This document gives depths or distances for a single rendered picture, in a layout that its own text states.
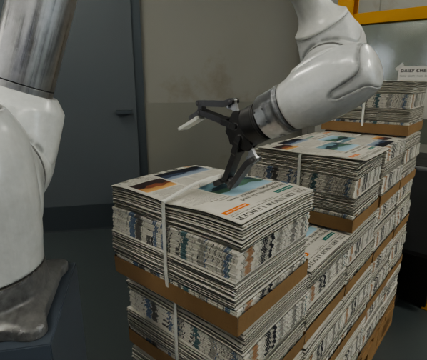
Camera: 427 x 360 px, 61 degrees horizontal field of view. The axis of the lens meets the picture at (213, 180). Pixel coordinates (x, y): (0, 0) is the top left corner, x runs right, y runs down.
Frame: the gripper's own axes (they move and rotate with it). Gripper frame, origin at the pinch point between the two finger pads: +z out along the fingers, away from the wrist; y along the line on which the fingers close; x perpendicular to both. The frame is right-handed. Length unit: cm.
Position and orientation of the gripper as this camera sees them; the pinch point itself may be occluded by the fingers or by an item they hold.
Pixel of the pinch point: (196, 154)
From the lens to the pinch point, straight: 82.0
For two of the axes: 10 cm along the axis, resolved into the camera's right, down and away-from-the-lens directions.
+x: 6.4, -2.1, 7.4
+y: 3.5, 9.4, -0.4
